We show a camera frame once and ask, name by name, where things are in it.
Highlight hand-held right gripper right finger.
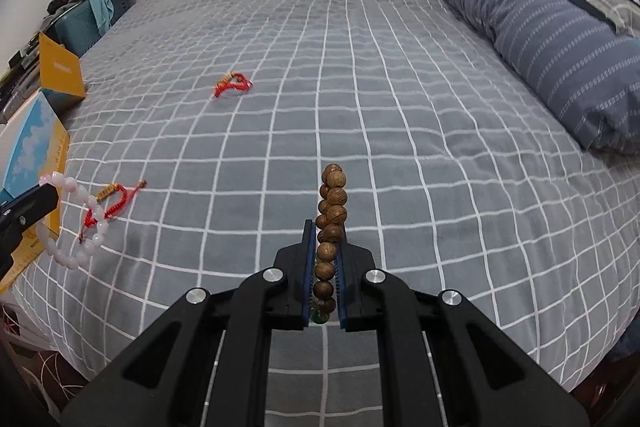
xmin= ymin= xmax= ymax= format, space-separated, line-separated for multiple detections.
xmin=334 ymin=237 xmax=591 ymax=427

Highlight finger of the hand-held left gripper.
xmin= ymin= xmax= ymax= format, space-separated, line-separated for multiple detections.
xmin=0 ymin=183 xmax=60 ymax=279

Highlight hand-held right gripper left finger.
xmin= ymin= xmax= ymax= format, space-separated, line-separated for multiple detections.
xmin=60 ymin=218 xmax=317 ymax=427

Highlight blue and yellow cardboard box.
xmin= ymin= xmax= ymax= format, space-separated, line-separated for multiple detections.
xmin=0 ymin=32 xmax=87 ymax=293

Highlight brown wooden bead bracelet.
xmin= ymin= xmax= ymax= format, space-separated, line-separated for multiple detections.
xmin=312 ymin=163 xmax=348 ymax=324

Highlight pink bead bracelet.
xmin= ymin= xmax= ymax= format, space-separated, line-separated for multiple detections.
xmin=41 ymin=173 xmax=110 ymax=270

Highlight cluttered bedside desk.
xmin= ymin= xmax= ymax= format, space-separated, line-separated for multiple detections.
xmin=0 ymin=52 xmax=43 ymax=122

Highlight grey checked bed sheet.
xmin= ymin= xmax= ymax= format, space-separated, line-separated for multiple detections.
xmin=10 ymin=0 xmax=640 ymax=427

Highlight teal suitcase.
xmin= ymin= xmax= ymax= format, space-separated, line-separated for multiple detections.
xmin=55 ymin=0 xmax=101 ymax=58

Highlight teal cloth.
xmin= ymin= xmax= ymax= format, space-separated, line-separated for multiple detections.
xmin=87 ymin=0 xmax=115 ymax=35

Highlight dark blue storage box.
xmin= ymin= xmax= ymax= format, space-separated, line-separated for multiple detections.
xmin=111 ymin=0 xmax=137 ymax=25

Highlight rolled blue striped duvet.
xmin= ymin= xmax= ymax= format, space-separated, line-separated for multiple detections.
xmin=430 ymin=0 xmax=640 ymax=155

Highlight red cord bracelet gold tube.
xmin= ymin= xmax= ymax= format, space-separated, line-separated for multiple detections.
xmin=77 ymin=179 xmax=148 ymax=242

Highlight small red cord bracelet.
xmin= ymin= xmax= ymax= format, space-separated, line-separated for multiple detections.
xmin=214 ymin=73 xmax=253 ymax=98

